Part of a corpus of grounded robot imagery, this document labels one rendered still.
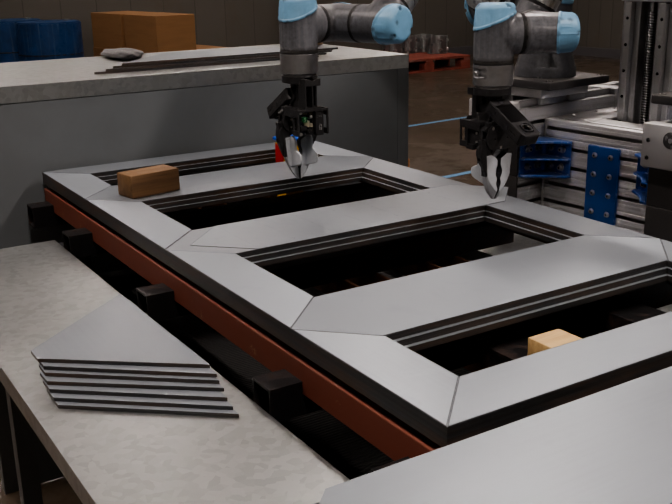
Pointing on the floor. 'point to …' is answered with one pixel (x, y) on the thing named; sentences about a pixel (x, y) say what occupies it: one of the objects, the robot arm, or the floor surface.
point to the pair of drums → (39, 39)
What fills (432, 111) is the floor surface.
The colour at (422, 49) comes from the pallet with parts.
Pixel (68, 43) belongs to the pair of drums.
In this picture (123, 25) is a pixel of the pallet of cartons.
